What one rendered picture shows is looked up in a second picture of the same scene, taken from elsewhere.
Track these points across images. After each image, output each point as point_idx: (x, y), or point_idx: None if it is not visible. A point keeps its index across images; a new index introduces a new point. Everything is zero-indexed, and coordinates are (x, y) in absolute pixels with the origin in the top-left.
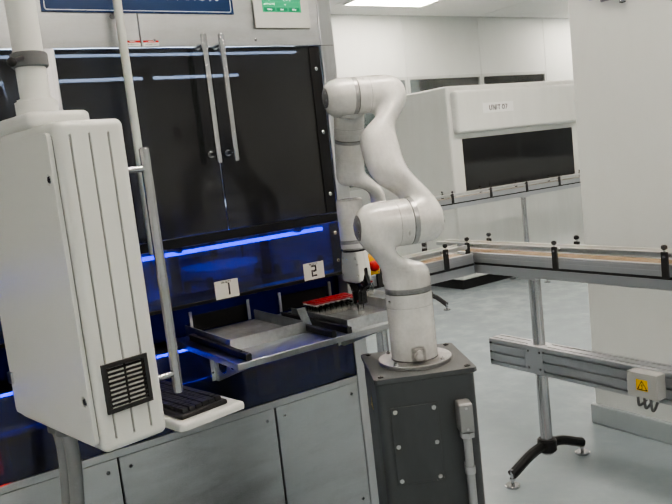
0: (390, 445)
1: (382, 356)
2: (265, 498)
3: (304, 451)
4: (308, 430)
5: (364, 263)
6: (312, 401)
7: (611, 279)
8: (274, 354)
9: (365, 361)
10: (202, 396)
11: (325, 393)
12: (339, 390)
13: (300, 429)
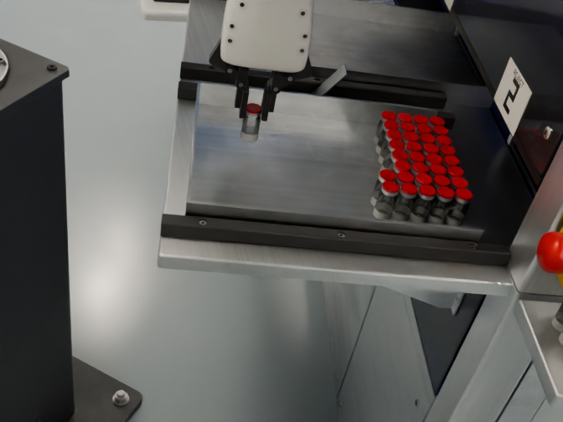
0: None
1: (0, 54)
2: (349, 319)
3: (373, 349)
4: (384, 336)
5: (225, 8)
6: (402, 311)
7: None
8: (188, 14)
9: (28, 51)
10: None
11: (410, 332)
12: (416, 365)
13: (384, 317)
